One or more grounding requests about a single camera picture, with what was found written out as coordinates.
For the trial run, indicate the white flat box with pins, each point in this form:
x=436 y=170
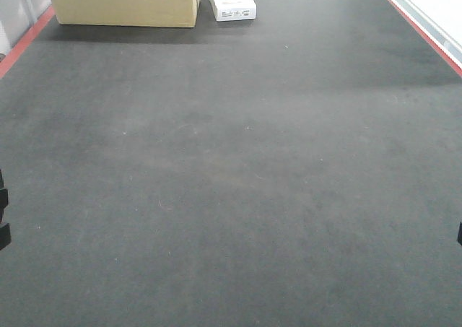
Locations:
x=233 y=10

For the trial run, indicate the cardboard box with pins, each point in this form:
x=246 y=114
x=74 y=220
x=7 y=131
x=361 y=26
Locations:
x=139 y=13

